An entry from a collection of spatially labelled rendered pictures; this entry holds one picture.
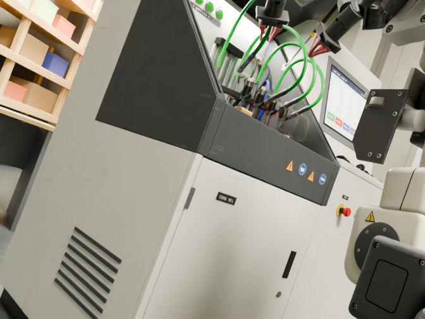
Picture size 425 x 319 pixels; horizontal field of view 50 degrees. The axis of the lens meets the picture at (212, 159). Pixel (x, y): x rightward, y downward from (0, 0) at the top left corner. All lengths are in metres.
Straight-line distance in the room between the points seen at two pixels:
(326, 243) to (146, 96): 0.89
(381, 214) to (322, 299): 1.06
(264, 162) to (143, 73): 0.49
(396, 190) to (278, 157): 0.60
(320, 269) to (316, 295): 0.11
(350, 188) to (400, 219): 0.96
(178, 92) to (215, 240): 0.45
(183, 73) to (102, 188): 0.46
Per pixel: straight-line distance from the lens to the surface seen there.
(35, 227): 1.86
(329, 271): 1.94
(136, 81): 1.57
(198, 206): 1.28
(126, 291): 1.33
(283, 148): 1.48
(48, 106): 6.60
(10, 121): 3.57
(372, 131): 1.01
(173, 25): 1.54
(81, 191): 1.63
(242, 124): 1.32
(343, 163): 1.79
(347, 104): 2.29
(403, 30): 0.92
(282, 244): 1.62
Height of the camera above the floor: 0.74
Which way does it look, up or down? 2 degrees up
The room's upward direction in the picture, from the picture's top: 20 degrees clockwise
